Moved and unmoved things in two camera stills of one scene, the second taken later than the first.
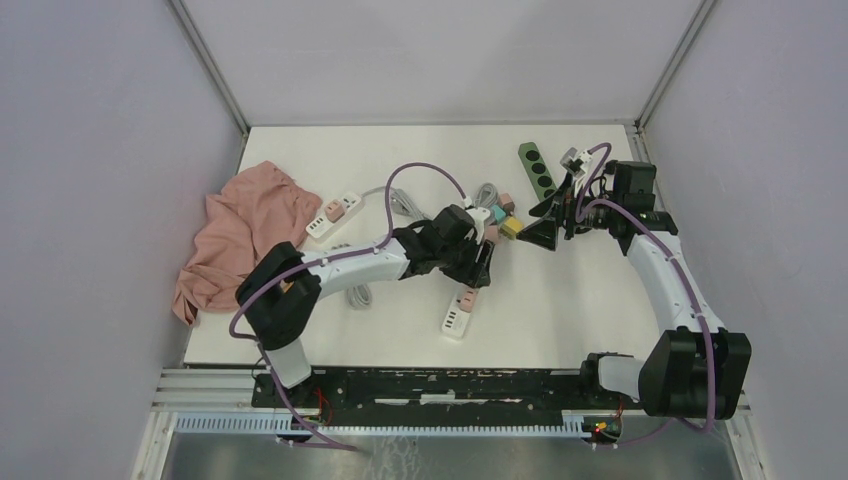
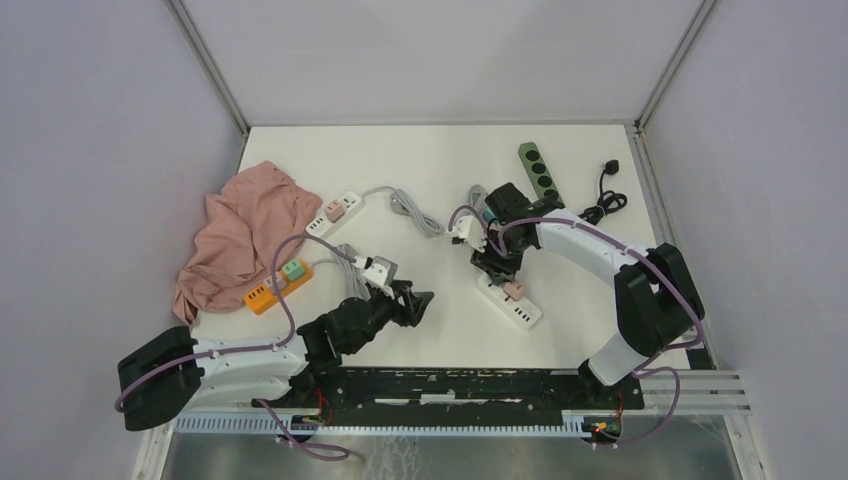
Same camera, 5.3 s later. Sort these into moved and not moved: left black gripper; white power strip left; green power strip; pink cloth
Moved: left black gripper
Not moved: white power strip left; green power strip; pink cloth
